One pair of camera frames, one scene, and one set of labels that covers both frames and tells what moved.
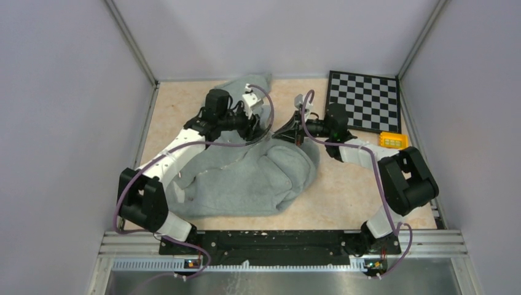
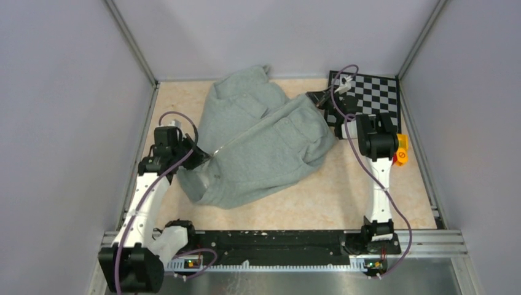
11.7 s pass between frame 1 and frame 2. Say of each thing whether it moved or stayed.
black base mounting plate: stayed
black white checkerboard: stayed
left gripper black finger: moved
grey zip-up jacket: moved
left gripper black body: moved
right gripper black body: moved
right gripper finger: moved
